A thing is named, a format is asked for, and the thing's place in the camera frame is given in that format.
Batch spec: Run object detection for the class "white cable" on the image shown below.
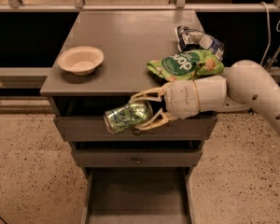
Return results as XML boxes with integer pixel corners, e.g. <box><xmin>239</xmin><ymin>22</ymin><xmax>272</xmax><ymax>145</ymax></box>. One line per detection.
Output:
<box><xmin>259</xmin><ymin>1</ymin><xmax>280</xmax><ymax>67</ymax></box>

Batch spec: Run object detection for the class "green chip bag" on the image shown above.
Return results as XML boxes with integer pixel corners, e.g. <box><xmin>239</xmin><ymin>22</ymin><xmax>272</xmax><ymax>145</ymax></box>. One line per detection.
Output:
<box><xmin>147</xmin><ymin>49</ymin><xmax>224</xmax><ymax>81</ymax></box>

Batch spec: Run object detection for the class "grey middle drawer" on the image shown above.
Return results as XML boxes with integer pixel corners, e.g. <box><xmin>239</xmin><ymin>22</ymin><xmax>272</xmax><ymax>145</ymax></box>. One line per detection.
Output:
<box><xmin>72</xmin><ymin>149</ymin><xmax>202</xmax><ymax>167</ymax></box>

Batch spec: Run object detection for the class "grey wooden drawer cabinet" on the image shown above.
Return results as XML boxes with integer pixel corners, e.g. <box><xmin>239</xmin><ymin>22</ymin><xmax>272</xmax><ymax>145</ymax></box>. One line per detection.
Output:
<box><xmin>40</xmin><ymin>9</ymin><xmax>234</xmax><ymax>224</ymax></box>

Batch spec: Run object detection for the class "white paper bowl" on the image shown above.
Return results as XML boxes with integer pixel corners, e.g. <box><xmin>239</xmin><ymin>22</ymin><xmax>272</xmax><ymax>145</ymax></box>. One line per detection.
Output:
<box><xmin>57</xmin><ymin>46</ymin><xmax>104</xmax><ymax>76</ymax></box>

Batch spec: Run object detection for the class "blue white chip bag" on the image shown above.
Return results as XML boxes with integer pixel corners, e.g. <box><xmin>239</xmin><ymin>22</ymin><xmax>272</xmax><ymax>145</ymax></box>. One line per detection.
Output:
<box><xmin>175</xmin><ymin>25</ymin><xmax>224</xmax><ymax>61</ymax></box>

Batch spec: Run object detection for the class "grey top drawer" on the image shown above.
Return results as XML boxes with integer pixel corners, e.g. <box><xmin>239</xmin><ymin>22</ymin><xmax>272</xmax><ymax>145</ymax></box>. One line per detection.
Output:
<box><xmin>54</xmin><ymin>115</ymin><xmax>217</xmax><ymax>142</ymax></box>

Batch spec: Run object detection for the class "brass top drawer knob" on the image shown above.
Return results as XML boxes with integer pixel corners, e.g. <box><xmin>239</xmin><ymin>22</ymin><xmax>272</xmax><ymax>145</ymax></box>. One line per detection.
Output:
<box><xmin>133</xmin><ymin>130</ymin><xmax>141</xmax><ymax>135</ymax></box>

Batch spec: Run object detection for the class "green soda can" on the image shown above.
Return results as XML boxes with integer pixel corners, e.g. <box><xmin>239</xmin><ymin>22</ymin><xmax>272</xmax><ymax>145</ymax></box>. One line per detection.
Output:
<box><xmin>104</xmin><ymin>101</ymin><xmax>153</xmax><ymax>134</ymax></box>

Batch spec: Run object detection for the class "metal railing frame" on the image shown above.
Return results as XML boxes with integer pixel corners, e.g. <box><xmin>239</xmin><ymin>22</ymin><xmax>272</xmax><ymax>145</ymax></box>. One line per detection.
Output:
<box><xmin>0</xmin><ymin>0</ymin><xmax>280</xmax><ymax>115</ymax></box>

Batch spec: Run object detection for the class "grey open bottom drawer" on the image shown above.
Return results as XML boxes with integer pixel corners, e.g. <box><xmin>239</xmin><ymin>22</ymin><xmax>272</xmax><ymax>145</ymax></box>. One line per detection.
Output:
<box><xmin>80</xmin><ymin>168</ymin><xmax>196</xmax><ymax>224</ymax></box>

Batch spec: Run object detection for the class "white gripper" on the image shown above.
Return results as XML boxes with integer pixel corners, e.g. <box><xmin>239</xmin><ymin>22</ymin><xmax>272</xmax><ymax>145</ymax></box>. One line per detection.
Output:
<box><xmin>129</xmin><ymin>80</ymin><xmax>199</xmax><ymax>131</ymax></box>

